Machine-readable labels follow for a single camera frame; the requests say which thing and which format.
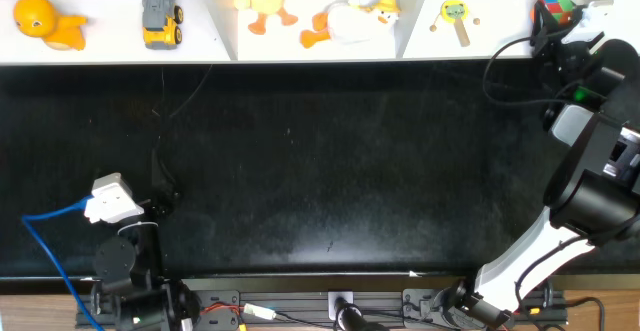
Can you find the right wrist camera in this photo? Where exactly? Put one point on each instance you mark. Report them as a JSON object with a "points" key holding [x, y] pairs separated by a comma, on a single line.
{"points": [[592, 18]]}

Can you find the white shelf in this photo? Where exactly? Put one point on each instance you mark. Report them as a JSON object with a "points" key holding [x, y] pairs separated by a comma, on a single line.
{"points": [[350, 46]]}

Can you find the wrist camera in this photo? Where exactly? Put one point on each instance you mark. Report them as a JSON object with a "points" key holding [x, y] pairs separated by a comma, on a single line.
{"points": [[592, 18], [112, 203]]}

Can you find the many-coloured puzzle cube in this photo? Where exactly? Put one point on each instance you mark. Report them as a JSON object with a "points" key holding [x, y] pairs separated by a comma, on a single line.
{"points": [[560, 6]]}

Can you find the yellow plush duck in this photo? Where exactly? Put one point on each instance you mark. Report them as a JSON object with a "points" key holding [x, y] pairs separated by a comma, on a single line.
{"points": [[266, 1]]}

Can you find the yellow rattle drum toy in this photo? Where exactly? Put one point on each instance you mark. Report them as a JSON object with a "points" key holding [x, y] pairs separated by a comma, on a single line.
{"points": [[455, 12]]}

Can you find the yellow rubber duck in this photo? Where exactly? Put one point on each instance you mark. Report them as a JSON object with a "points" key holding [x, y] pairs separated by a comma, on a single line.
{"points": [[42, 21]]}

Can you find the mounting rail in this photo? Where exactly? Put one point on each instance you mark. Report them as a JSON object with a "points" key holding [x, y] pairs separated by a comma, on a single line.
{"points": [[310, 306]]}

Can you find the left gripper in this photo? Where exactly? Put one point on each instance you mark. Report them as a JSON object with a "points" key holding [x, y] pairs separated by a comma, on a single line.
{"points": [[155, 207]]}

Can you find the grey and yellow toy truck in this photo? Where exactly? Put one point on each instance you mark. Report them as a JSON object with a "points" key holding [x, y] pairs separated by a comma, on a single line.
{"points": [[160, 18]]}

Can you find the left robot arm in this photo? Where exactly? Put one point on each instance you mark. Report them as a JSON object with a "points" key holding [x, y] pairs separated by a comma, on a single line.
{"points": [[125, 261]]}

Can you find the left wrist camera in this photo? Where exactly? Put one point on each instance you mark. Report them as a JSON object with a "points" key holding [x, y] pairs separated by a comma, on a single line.
{"points": [[112, 203]]}

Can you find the white plush duck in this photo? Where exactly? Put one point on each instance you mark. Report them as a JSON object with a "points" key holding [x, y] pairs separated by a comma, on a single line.
{"points": [[355, 23]]}

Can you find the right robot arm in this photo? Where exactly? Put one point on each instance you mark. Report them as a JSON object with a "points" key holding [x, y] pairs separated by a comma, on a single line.
{"points": [[585, 196]]}

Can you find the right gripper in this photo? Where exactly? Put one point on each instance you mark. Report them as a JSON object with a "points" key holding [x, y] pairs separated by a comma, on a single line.
{"points": [[562, 48]]}

